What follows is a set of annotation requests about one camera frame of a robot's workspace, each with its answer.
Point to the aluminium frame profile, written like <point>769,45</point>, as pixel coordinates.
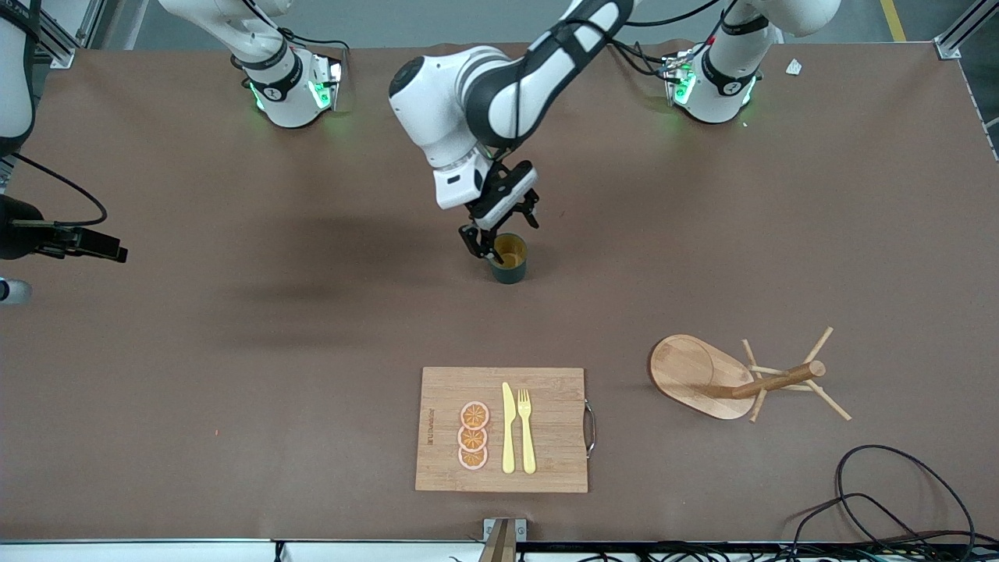
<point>58,43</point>
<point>960,35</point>

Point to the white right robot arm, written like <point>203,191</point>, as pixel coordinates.
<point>285,101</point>

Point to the dark green cup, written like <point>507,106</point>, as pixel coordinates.
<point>511,261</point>

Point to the yellow plastic knife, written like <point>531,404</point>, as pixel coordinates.
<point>508,437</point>

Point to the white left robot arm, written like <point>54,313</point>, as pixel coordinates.
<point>468,101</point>

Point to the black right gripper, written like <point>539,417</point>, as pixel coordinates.
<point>17,236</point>

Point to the wooden cup rack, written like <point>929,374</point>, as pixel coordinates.
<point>691,375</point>

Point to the yellow plastic fork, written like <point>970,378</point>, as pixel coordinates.
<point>527,445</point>

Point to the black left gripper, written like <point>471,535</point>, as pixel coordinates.
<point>490,227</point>

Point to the bamboo cutting board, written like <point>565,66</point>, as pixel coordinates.
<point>445,398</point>

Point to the metal table bracket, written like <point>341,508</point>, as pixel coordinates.
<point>503,538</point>

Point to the toy orange slice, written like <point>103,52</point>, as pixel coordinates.
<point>472,459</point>
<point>472,439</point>
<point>474,414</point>

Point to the white paper scrap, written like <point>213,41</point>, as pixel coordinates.
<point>794,67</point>

